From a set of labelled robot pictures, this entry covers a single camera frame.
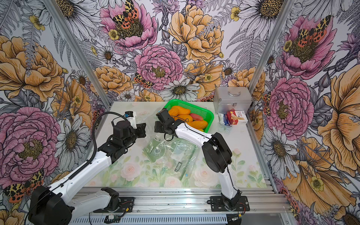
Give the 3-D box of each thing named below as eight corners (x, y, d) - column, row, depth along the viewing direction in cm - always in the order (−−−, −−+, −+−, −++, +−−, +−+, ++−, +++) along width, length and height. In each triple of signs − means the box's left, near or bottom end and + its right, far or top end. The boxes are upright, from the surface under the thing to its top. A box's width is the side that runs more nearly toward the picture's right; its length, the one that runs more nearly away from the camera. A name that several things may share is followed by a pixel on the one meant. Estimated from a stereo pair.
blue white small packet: (219, 126, 110) (220, 123, 107) (217, 115, 117) (218, 112, 114) (227, 126, 110) (229, 123, 107) (225, 115, 117) (226, 112, 114)
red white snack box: (228, 125, 111) (230, 121, 107) (225, 112, 120) (226, 108, 115) (245, 125, 111) (248, 121, 107) (241, 113, 120) (243, 108, 116)
